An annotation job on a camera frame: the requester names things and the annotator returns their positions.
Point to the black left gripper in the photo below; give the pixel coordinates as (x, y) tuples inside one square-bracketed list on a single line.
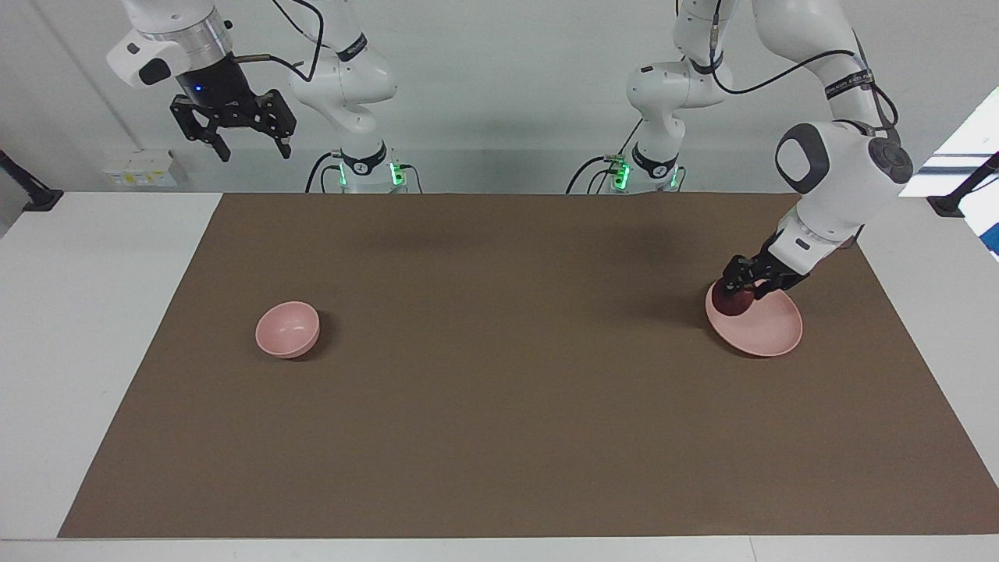
[(773, 269)]

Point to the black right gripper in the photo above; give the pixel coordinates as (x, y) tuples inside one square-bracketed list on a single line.
[(215, 90)]

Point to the dark red apple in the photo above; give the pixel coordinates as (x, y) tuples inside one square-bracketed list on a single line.
[(734, 304)]

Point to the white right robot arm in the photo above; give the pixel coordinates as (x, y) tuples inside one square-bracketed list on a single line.
[(351, 78)]

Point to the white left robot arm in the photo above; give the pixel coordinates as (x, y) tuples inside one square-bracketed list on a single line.
[(835, 164)]

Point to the pink plate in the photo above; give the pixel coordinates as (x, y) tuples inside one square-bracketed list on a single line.
[(773, 328)]

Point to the pink bowl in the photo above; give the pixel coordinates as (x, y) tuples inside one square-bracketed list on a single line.
[(287, 329)]

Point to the black clamp stand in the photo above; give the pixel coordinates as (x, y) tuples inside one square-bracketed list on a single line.
[(956, 199), (35, 199)]

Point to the blue object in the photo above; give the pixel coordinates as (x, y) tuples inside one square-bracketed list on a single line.
[(993, 240)]

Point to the brown table mat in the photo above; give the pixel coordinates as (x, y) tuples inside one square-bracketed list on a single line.
[(499, 375)]

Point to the white wall socket box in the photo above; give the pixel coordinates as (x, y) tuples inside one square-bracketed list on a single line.
[(144, 170)]

